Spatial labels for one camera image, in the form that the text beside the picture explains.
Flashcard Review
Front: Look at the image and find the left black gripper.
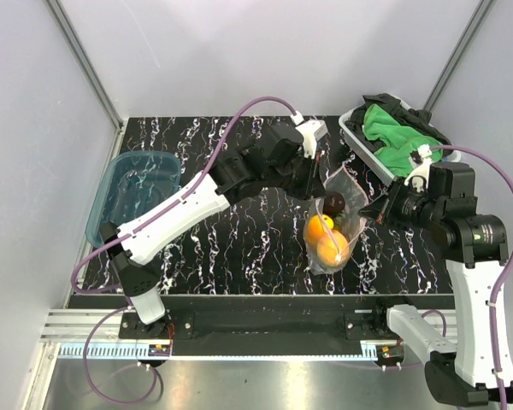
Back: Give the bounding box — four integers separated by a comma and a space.
266, 149, 327, 201

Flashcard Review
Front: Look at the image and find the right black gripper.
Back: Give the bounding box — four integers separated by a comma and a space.
358, 175, 443, 231

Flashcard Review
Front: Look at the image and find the fake dark purple fruit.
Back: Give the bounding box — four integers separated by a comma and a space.
322, 191, 345, 218

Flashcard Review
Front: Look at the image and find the fake yellow mango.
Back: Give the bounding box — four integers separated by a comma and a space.
304, 214, 334, 248

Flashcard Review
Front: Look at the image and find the clear zip top bag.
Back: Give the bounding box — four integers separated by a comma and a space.
304, 166, 369, 276

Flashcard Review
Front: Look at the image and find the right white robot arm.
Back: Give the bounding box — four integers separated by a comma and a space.
359, 162, 513, 407

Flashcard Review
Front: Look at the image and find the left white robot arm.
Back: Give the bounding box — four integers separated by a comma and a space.
99, 120, 327, 338

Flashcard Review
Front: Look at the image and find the fake green pepper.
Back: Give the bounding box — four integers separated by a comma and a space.
333, 214, 350, 231

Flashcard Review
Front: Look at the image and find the fake peach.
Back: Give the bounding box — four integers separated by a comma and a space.
316, 231, 351, 267

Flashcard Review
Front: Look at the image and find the white laundry basket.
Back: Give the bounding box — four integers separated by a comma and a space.
339, 93, 451, 184

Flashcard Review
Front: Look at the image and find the green cloth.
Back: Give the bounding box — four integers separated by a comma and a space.
363, 104, 441, 177

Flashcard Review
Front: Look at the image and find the black cloth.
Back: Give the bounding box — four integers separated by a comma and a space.
342, 93, 451, 153

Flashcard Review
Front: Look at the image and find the blue transparent plastic bin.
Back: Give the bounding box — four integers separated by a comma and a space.
85, 150, 181, 248

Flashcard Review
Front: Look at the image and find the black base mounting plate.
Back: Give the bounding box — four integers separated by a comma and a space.
119, 296, 414, 360

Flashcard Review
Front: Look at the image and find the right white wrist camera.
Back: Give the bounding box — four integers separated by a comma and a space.
404, 144, 433, 193

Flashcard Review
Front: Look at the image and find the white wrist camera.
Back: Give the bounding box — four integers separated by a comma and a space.
291, 111, 327, 159
404, 144, 433, 193

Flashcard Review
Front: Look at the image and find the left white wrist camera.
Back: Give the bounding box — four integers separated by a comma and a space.
291, 111, 327, 159

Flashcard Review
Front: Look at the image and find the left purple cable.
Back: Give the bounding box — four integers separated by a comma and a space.
70, 97, 304, 405

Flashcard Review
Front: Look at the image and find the purple cable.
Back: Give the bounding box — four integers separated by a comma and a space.
70, 97, 304, 405
416, 144, 513, 410

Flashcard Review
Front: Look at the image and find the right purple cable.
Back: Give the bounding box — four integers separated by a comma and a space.
416, 144, 513, 410

